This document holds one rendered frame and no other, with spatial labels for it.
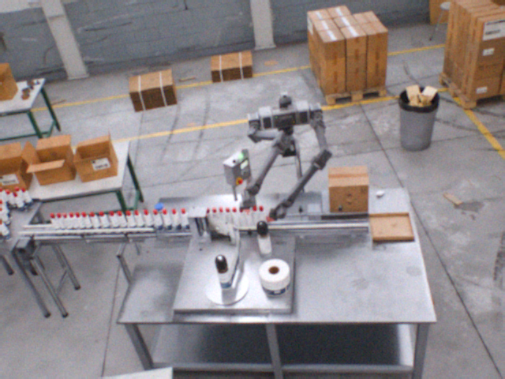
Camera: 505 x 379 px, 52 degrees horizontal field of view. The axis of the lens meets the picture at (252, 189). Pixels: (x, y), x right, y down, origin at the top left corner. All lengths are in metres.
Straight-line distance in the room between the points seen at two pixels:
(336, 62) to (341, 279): 3.85
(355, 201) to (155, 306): 1.67
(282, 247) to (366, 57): 3.80
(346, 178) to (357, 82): 3.26
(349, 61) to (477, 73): 1.54
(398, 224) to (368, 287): 0.65
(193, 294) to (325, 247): 1.02
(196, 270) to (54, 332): 1.72
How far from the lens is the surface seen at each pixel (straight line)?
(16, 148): 5.51
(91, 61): 9.35
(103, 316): 4.96
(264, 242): 3.67
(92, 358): 4.72
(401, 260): 3.80
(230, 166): 3.67
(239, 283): 3.63
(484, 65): 6.86
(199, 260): 3.86
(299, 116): 4.13
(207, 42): 9.04
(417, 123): 6.03
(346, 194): 4.00
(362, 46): 6.95
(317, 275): 3.69
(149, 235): 4.19
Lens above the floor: 3.60
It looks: 38 degrees down
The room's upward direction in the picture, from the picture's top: 9 degrees counter-clockwise
